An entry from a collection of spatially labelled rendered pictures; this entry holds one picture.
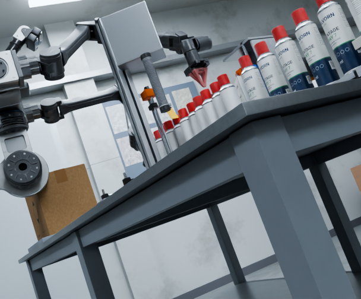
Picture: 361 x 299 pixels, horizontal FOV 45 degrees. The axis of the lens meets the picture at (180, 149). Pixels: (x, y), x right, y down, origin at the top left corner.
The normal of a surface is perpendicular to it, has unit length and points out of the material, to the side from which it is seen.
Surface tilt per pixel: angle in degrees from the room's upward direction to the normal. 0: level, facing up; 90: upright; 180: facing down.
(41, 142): 90
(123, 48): 90
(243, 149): 90
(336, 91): 90
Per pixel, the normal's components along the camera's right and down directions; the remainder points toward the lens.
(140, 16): -0.10, -0.14
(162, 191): -0.82, 0.22
